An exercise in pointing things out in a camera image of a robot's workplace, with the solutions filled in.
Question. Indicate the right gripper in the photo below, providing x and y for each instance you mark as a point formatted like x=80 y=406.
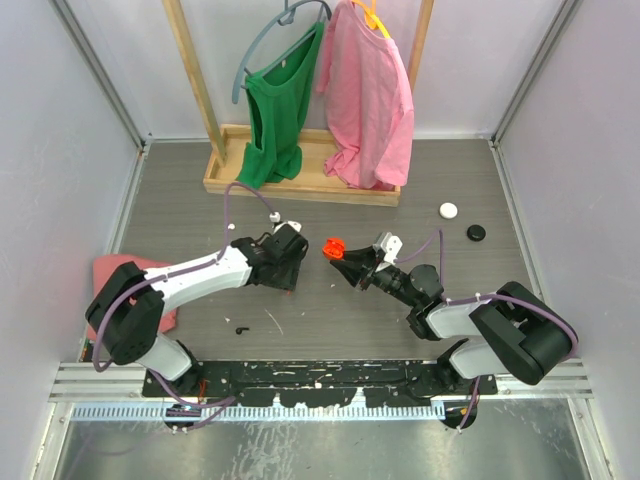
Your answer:
x=355 y=264

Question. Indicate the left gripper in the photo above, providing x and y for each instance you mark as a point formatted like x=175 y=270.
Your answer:
x=288 y=280

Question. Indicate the orange earbud case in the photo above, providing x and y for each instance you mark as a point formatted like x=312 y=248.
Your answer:
x=334 y=249

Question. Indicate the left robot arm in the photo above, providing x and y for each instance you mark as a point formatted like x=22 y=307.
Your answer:
x=127 y=311

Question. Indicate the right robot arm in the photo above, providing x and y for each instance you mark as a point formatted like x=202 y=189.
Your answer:
x=509 y=331

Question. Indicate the wooden clothes rack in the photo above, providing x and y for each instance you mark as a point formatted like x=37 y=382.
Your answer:
x=228 y=140

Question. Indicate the pink t-shirt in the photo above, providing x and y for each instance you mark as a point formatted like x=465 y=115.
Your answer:
x=368 y=104

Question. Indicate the red folded cloth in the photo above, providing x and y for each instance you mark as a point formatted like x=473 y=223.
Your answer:
x=105 y=266

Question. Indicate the green t-shirt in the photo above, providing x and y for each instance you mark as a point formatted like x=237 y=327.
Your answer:
x=278 y=98

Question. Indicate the yellow hanger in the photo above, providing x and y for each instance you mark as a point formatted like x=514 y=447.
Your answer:
x=371 y=18

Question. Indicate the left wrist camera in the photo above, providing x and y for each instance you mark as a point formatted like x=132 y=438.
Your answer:
x=278 y=223

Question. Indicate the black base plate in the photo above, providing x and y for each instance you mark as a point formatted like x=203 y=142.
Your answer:
x=393 y=383

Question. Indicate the white cable duct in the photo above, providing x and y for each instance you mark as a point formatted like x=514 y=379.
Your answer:
x=167 y=411

